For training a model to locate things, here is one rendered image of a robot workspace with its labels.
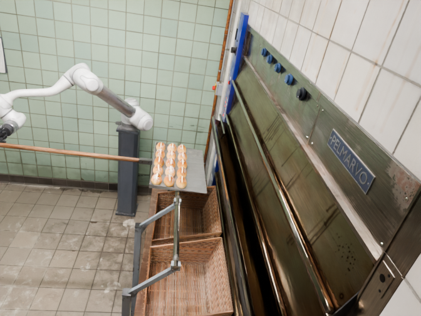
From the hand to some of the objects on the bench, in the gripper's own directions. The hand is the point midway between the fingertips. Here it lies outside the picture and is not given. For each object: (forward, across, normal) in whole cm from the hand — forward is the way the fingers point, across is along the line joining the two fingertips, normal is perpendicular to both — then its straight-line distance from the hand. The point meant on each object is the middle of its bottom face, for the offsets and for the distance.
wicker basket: (+60, +61, -129) cm, 154 cm away
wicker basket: (0, +62, -129) cm, 143 cm away
